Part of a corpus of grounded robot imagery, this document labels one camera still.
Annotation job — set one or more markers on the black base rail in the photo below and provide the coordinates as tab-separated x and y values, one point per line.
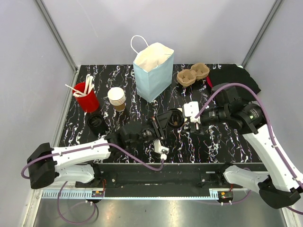
118	187

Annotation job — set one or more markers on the black cloth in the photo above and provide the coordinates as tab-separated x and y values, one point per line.
231	73

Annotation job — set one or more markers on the single brown paper cup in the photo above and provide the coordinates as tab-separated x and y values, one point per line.
181	110

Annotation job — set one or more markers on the red cup with stirrers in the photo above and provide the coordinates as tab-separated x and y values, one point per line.
84	94

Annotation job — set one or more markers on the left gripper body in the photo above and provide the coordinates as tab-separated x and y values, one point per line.
154	133

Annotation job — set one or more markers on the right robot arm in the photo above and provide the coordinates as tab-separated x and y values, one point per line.
238	106

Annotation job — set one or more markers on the single black cup lid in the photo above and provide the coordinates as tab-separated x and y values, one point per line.
176	120

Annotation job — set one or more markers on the stack of black lids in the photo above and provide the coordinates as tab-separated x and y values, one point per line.
97	124

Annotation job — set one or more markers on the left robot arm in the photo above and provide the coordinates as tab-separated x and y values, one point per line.
47	165

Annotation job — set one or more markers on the stack of paper cups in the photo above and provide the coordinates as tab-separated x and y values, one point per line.
116	96

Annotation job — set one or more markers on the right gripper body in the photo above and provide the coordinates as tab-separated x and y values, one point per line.
211	115

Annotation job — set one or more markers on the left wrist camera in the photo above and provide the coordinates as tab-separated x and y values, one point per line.
158	148

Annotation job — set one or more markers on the light blue paper bag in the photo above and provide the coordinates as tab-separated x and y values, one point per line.
153	68

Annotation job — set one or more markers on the stack of pulp cup carriers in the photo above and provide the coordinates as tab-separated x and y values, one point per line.
188	77

